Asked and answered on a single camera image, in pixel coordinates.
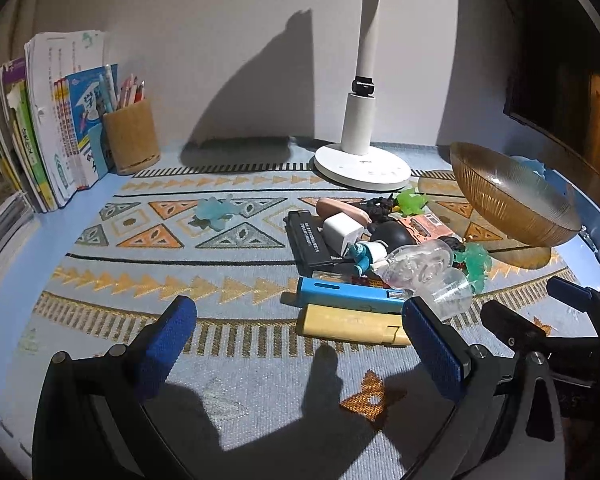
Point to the amber glass bowl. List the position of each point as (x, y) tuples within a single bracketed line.
[(510, 200)]

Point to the blue rectangular box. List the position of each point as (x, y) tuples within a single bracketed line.
[(347, 295)]

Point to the pink sausage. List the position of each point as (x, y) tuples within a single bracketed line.
[(337, 207)]

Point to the orange printed box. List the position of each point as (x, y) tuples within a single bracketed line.
[(425, 226)]

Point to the dark green jelly toy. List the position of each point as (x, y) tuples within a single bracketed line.
[(477, 262)]

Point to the patterned woven mat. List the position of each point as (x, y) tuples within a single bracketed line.
[(180, 260)]

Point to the wooden pen holder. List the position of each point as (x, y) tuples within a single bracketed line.
[(132, 137)]

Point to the clear plastic cup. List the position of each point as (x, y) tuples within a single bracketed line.
[(450, 295)]

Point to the white blue adapter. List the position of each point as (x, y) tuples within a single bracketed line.
[(370, 255)]

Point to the black rectangular box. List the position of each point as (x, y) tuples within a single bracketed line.
[(307, 240)]

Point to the black round object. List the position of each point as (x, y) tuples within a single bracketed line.
[(387, 235)]

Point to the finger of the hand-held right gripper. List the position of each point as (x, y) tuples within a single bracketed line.
[(510, 325), (567, 289)]

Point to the light blue star toy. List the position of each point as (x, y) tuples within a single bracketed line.
[(215, 212)]

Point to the clear plastic round case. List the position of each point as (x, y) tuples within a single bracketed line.
[(415, 265)]

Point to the black toy figure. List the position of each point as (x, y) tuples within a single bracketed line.
[(379, 207)]

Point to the bunch of pens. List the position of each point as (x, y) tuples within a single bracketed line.
[(125, 92)]

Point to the yellow rectangular box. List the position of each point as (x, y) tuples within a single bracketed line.
[(352, 326)]

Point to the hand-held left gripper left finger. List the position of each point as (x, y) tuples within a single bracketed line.
[(165, 345)]

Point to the white charger plug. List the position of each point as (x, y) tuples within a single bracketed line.
[(341, 232)]

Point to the stack of papers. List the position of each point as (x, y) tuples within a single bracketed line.
[(2, 230)]

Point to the small red packet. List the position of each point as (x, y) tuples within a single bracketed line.
[(372, 282)]

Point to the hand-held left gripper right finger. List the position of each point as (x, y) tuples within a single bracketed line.
[(435, 347)]

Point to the white desk lamp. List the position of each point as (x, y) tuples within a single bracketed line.
[(360, 125)]

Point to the light green jelly toy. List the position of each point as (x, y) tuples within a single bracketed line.
[(411, 201)]

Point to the row of books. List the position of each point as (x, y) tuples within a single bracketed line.
[(50, 120)]

